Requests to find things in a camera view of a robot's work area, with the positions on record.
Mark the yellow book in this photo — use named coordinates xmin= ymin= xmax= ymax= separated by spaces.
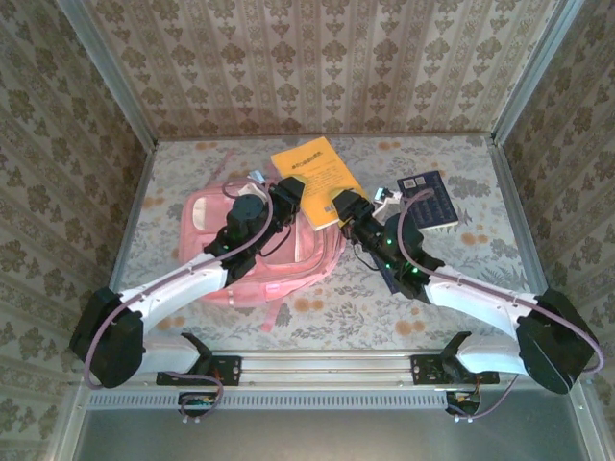
xmin=269 ymin=136 xmax=371 ymax=232

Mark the pink school backpack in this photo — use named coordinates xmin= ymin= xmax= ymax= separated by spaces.
xmin=180 ymin=148 xmax=347 ymax=332

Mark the floral table cover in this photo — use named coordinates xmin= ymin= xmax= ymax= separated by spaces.
xmin=103 ymin=136 xmax=549 ymax=352

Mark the aluminium base beam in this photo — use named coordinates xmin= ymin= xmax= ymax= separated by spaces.
xmin=71 ymin=350 xmax=587 ymax=385

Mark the small control board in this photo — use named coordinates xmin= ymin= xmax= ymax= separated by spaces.
xmin=177 ymin=391 xmax=218 ymax=418
xmin=444 ymin=389 xmax=482 ymax=418

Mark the grey metal panel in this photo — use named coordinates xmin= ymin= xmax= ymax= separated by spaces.
xmin=71 ymin=407 xmax=590 ymax=461

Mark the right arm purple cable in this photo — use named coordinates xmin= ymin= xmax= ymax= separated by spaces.
xmin=396 ymin=189 xmax=605 ymax=425

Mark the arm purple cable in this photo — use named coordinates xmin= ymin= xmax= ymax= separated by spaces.
xmin=84 ymin=177 xmax=275 ymax=426
xmin=396 ymin=189 xmax=605 ymax=425

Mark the aluminium table side rail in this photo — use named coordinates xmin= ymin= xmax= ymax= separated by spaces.
xmin=488 ymin=136 xmax=569 ymax=350
xmin=90 ymin=138 xmax=160 ymax=352

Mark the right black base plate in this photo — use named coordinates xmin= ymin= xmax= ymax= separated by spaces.
xmin=410 ymin=353 xmax=501 ymax=387

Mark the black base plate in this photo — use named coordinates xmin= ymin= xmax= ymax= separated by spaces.
xmin=156 ymin=353 xmax=243 ymax=387
xmin=410 ymin=353 xmax=501 ymax=387

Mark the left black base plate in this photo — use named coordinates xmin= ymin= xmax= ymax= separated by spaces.
xmin=156 ymin=353 xmax=243 ymax=387

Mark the slotted grey cable duct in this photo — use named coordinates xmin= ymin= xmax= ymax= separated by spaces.
xmin=88 ymin=391 xmax=451 ymax=409

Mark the aluminium frame post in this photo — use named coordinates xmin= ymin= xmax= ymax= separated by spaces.
xmin=490 ymin=0 xmax=586 ymax=145
xmin=56 ymin=0 xmax=159 ymax=148

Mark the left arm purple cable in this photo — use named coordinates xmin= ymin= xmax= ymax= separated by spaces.
xmin=84 ymin=177 xmax=275 ymax=426

